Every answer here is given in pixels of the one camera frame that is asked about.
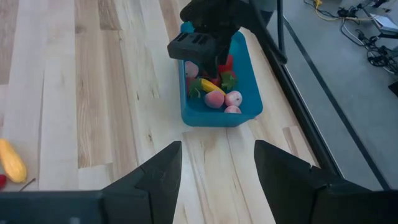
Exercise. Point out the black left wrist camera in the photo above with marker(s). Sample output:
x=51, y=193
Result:
x=191, y=46

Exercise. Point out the grey flat floor device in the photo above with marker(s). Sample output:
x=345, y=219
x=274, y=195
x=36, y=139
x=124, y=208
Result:
x=385, y=23

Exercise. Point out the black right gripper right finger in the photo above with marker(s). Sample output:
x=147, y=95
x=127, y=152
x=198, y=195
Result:
x=298, y=196

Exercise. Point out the blue plastic tupperware container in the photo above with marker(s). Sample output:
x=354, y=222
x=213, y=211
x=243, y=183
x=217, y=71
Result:
x=199, y=116

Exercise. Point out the black table edge rail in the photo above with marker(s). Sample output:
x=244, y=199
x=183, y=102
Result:
x=298, y=105

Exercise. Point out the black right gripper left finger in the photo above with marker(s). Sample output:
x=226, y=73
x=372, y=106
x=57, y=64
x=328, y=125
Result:
x=149, y=193

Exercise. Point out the pink fuzzy peach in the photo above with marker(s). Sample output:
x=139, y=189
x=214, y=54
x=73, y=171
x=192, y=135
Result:
x=233, y=98
x=191, y=69
x=214, y=99

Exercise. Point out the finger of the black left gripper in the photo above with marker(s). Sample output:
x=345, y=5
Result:
x=212, y=69
x=224, y=46

